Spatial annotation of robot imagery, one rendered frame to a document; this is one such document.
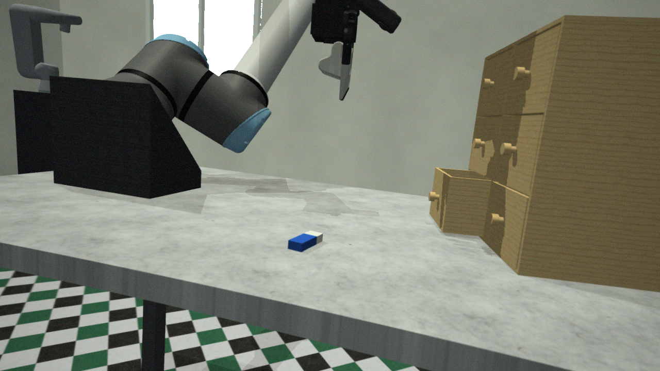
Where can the blue and white eraser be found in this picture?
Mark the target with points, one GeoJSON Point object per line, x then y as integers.
{"type": "Point", "coordinates": [305, 241]}

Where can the brown wooden chest of drawers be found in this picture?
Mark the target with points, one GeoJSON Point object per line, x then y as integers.
{"type": "Point", "coordinates": [593, 214]}

